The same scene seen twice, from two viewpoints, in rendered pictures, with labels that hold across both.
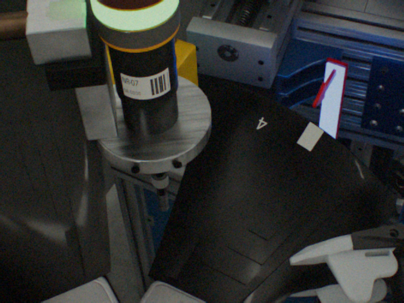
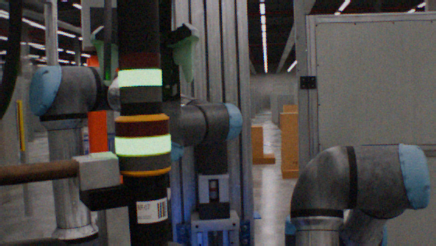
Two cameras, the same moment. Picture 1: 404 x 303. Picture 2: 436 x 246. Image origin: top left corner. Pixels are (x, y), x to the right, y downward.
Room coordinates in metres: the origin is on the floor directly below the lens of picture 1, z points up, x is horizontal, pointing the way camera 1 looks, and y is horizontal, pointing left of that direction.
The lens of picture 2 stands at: (-0.01, 0.12, 1.59)
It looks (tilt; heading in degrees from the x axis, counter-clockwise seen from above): 4 degrees down; 334
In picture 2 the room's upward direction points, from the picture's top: 2 degrees counter-clockwise
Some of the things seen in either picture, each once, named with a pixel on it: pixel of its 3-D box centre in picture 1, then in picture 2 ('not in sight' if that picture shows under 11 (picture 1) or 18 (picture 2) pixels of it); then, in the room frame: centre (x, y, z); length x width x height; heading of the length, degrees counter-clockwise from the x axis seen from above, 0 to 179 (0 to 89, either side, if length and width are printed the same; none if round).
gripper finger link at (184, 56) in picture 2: not in sight; (186, 55); (0.40, -0.05, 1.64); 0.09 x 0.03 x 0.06; 0
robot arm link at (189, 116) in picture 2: not in sight; (167, 128); (0.66, -0.13, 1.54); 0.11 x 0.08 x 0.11; 108
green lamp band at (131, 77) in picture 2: not in sight; (140, 79); (0.30, 0.03, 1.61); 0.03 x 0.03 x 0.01
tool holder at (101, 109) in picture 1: (127, 72); (135, 213); (0.30, 0.04, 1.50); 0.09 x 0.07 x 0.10; 93
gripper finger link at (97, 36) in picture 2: not in sight; (107, 58); (0.43, 0.03, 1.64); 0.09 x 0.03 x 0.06; 137
